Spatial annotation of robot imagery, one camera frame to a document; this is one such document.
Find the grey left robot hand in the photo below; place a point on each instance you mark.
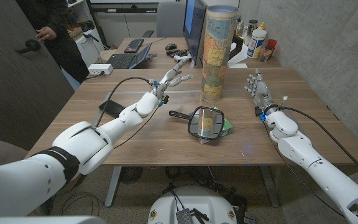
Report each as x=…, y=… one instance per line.
x=168, y=82

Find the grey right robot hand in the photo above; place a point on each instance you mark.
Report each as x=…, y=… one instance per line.
x=262, y=93

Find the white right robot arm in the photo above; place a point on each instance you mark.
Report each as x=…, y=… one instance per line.
x=322, y=171

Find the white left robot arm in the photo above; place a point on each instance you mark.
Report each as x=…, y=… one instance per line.
x=82, y=146

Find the rolled map tube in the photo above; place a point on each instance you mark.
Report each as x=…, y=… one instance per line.
x=216, y=56

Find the black hand mirror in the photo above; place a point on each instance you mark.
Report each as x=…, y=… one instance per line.
x=205, y=123

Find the white game controller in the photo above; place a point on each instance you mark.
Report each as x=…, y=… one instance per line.
x=179, y=57

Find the black remote control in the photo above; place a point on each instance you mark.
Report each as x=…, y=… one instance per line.
x=177, y=52

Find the black computer mouse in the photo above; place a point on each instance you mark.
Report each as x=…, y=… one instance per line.
x=171, y=47

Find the clear glass cup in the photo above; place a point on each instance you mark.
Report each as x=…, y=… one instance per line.
x=265, y=53

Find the white paper sheet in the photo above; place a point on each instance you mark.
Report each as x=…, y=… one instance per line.
x=239, y=54

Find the green cardboard box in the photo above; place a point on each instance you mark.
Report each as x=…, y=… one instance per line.
x=227, y=127

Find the open black laptop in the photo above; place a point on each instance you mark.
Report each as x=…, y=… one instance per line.
x=123, y=60

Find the black keyboard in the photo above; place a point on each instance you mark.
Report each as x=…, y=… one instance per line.
x=134, y=45

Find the white bottle blue label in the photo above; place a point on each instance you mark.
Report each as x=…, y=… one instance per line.
x=256, y=43

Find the red cup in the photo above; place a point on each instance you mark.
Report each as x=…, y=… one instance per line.
x=272, y=43

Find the black monitor stand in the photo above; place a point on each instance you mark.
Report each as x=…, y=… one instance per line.
x=236, y=46

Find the black computer monitor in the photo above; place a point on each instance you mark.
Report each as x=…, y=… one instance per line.
x=193, y=28

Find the black smartphone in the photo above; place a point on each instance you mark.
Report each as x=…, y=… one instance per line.
x=112, y=109

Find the grey office chair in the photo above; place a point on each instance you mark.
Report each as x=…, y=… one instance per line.
x=169, y=18

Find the jar with dark lid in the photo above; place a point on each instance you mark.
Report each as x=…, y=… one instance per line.
x=251, y=28

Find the yellow cap bottle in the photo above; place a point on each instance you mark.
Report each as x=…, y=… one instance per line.
x=262, y=26

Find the white power strip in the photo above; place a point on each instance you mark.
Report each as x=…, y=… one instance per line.
x=99, y=69

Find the white low cabinet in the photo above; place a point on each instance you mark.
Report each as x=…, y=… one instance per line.
x=120, y=26

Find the white shelf cabinet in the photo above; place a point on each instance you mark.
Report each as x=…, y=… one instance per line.
x=90, y=46

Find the grey metal table leg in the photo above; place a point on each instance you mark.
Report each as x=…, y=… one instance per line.
x=269, y=186
x=112, y=186

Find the round black fan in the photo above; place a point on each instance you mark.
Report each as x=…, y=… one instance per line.
x=130, y=175

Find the brown cardboard box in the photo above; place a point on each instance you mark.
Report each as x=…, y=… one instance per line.
x=76, y=32

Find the person in dark clothes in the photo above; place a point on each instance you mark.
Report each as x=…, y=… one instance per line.
x=64, y=46

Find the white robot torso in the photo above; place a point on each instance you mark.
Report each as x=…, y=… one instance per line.
x=194, y=200

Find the grey finned module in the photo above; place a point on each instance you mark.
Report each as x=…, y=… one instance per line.
x=184, y=216

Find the brown wooden door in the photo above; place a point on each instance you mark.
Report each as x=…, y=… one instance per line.
x=17, y=99

